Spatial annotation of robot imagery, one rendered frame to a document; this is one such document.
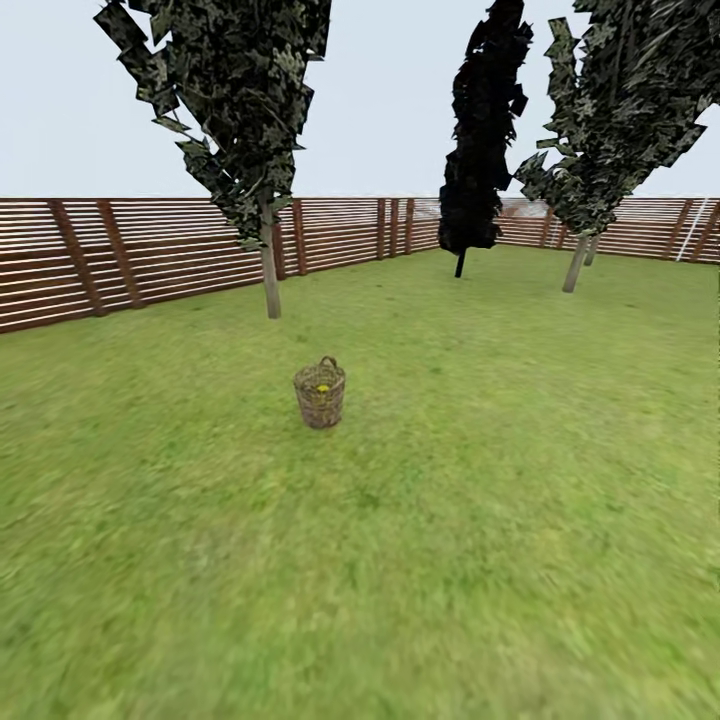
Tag wicker basket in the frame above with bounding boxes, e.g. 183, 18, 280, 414
293, 370, 347, 430

